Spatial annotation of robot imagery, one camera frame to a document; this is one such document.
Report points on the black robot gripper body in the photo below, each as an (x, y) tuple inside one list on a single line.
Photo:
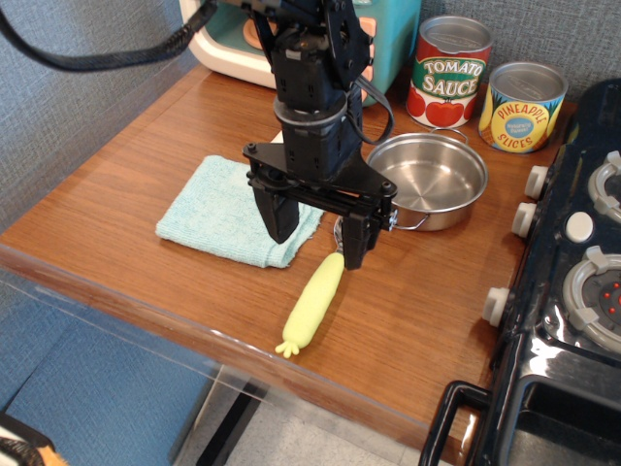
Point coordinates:
[(319, 162)]

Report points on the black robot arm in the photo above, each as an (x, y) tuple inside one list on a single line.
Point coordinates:
[(318, 51)]

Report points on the pineapple slices can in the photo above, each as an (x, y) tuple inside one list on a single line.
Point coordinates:
[(521, 106)]

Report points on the silver steel pot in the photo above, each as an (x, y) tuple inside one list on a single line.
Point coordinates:
[(438, 175)]

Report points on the tomato sauce can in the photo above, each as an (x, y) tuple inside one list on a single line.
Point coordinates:
[(450, 59)]

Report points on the black toy stove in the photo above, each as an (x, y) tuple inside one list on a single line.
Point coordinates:
[(554, 398)]

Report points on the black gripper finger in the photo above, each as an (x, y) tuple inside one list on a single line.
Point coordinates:
[(279, 213), (360, 234)]

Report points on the teal toy microwave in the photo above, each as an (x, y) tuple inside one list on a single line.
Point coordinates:
[(229, 43)]

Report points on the clear acrylic table barrier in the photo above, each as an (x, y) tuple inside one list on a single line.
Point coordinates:
[(123, 347)]

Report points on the spoon with yellow-green handle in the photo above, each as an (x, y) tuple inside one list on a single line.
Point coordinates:
[(314, 301)]

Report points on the light blue folded cloth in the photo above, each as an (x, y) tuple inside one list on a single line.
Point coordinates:
[(215, 212)]

